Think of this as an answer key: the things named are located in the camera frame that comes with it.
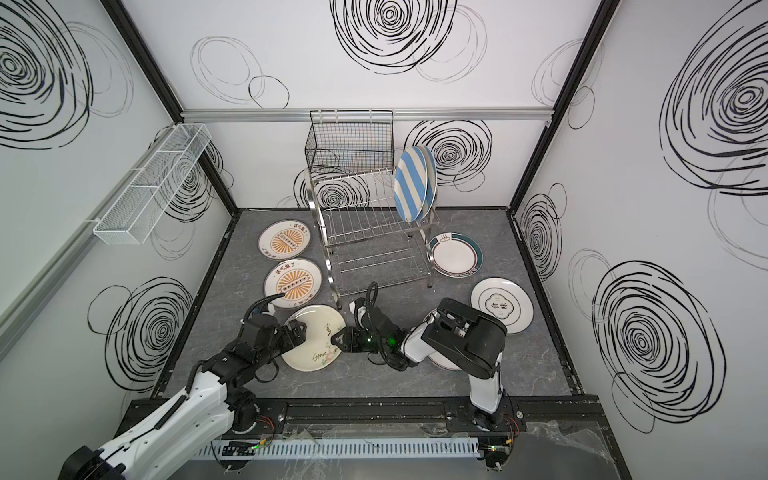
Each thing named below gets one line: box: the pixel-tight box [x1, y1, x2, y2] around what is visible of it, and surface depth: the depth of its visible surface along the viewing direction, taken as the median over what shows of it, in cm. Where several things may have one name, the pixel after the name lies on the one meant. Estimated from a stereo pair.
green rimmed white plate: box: [431, 232, 484, 279], surface depth 108 cm
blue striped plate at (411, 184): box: [394, 146, 429, 223], surface depth 80 cm
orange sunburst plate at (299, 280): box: [263, 259, 322, 309], surface depth 101 cm
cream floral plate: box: [281, 304, 347, 372], surface depth 87 cm
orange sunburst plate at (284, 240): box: [258, 219, 312, 261], surface depth 111 cm
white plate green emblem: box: [470, 276, 535, 334], surface depth 98 cm
